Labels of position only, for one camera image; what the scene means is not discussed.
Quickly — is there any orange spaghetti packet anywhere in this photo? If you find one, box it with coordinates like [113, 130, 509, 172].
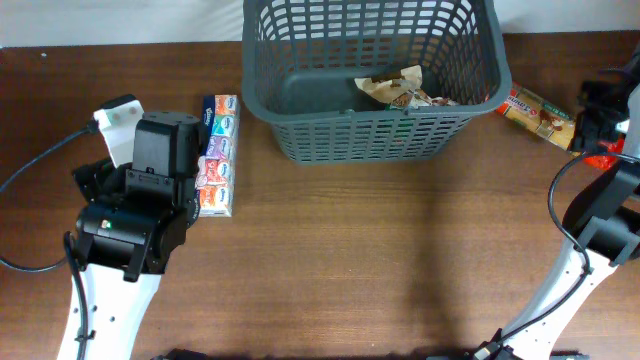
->
[496, 83, 624, 170]

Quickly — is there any grey plastic basket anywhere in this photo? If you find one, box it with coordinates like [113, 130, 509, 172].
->
[242, 0, 511, 164]

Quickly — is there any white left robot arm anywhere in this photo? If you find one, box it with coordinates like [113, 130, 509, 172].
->
[58, 112, 208, 359]

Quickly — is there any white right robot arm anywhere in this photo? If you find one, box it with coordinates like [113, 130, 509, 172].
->
[470, 53, 639, 359]

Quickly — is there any colourful Kleenex tissue pack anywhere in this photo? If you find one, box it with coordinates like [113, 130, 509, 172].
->
[196, 95, 241, 217]

